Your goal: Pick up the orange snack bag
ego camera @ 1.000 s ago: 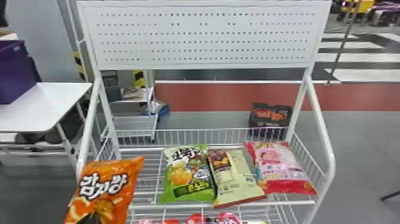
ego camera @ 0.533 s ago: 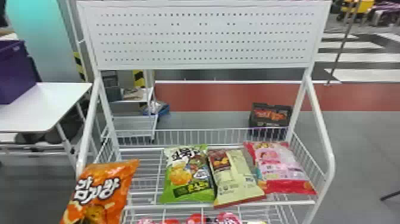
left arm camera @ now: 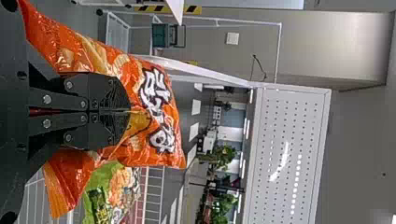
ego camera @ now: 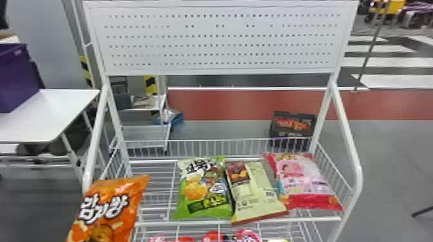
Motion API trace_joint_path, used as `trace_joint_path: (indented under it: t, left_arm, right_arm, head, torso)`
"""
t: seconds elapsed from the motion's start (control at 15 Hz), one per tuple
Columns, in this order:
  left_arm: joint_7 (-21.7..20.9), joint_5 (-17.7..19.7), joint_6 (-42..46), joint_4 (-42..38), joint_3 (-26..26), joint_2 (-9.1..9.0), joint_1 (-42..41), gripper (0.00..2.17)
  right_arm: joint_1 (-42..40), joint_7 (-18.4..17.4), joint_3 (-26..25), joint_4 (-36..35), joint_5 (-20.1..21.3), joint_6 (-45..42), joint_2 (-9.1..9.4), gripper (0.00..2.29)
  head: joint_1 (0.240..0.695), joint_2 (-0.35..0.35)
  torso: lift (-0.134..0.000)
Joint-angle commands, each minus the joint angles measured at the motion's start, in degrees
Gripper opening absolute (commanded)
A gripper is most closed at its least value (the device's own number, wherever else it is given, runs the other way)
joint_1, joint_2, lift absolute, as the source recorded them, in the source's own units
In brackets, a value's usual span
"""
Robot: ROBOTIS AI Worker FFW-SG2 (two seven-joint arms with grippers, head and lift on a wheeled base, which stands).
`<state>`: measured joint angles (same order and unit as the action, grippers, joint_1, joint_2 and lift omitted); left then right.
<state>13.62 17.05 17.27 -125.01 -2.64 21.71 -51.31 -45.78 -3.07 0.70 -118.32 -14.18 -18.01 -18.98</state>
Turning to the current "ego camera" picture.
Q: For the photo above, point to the green snack packet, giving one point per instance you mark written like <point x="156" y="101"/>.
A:
<point x="202" y="192"/>

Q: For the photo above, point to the white side table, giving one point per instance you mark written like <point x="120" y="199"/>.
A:
<point x="44" y="113"/>

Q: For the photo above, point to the pink snack packet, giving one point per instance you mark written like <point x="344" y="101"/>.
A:
<point x="301" y="184"/>

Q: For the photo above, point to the purple crate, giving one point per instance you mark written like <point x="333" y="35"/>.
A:
<point x="15" y="79"/>

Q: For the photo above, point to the black snack packet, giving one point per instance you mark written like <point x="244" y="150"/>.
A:
<point x="292" y="125"/>

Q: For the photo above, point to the striped post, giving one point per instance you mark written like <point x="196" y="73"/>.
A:
<point x="86" y="71"/>
<point x="151" y="84"/>

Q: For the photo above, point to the orange snack packet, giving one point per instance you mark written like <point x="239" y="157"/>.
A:
<point x="108" y="209"/>

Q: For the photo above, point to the beige snack packet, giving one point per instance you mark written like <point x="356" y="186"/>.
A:
<point x="253" y="194"/>

